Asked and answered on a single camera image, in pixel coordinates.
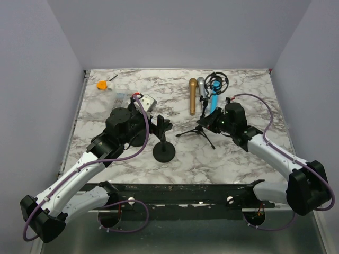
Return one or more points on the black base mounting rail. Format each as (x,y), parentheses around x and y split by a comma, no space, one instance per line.
(183,201)

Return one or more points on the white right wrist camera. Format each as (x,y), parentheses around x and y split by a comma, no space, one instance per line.
(229,99)

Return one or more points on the black stand holding gold microphone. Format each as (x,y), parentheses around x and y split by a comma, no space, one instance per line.
(138,140)

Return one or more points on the gold microphone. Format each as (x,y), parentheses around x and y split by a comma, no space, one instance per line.
(192,95)

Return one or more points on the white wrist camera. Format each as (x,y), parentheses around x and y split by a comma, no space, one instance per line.
(229,99)
(146,101)

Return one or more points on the blue foam-head microphone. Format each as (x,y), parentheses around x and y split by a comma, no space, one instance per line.
(214,97)

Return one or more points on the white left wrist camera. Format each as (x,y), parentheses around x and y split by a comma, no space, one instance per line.
(146,101)

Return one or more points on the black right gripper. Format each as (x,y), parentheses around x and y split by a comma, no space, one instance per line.
(210,122)

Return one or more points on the black round-base microphone stand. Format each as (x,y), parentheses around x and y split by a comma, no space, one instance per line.
(163,151)

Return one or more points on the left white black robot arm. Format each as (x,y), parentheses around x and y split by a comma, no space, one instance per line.
(124,137)

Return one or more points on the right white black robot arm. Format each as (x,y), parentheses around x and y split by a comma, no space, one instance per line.
(305,189)

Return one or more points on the silver mesh-head microphone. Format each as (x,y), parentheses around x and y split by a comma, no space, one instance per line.
(201,87)

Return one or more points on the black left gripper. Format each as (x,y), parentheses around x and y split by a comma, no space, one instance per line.
(161,124)

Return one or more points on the black tripod shock-mount stand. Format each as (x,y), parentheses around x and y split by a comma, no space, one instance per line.
(224,83)

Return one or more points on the orange round cap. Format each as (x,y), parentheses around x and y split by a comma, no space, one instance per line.
(102,85)

